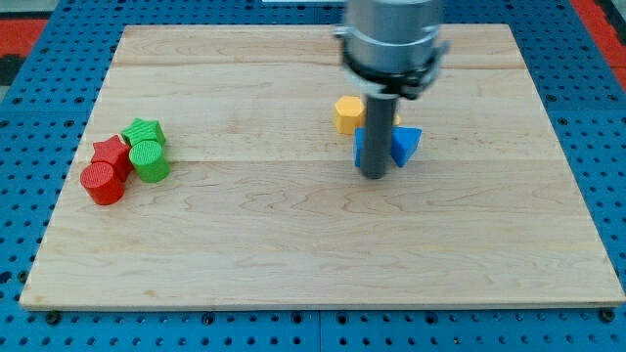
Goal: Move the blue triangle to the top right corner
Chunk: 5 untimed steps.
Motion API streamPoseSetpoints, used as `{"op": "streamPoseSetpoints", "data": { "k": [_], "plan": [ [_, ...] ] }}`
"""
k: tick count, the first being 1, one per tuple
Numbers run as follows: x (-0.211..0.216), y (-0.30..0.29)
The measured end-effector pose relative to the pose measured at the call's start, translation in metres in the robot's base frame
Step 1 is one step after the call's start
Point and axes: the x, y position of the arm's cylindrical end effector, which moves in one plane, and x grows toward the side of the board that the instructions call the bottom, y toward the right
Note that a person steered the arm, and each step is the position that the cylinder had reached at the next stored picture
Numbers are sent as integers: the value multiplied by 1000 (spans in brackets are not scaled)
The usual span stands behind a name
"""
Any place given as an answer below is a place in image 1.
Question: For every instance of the blue triangle block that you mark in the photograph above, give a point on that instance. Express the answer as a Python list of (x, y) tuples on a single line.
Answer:
[(404, 143)]

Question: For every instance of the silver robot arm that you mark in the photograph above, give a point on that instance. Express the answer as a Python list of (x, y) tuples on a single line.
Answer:
[(390, 48)]

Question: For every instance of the wooden board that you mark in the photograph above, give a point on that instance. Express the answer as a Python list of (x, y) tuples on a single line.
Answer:
[(263, 208)]

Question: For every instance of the blue cube block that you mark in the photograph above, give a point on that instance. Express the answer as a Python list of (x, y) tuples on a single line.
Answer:
[(358, 144)]

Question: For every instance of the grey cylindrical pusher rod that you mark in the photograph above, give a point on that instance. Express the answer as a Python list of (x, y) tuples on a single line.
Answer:
[(379, 117)]

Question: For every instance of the yellow hexagon block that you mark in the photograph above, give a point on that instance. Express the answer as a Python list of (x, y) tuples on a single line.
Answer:
[(349, 114)]

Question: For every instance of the green cylinder block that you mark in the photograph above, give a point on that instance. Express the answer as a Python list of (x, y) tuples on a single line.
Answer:
[(149, 161)]

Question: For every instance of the green star block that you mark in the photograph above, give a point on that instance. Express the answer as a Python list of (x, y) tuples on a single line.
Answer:
[(141, 130)]

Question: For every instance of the red star block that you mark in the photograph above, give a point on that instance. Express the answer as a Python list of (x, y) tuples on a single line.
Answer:
[(114, 152)]

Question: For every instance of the red cylinder block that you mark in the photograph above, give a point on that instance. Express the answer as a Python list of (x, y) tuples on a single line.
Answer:
[(101, 183)]

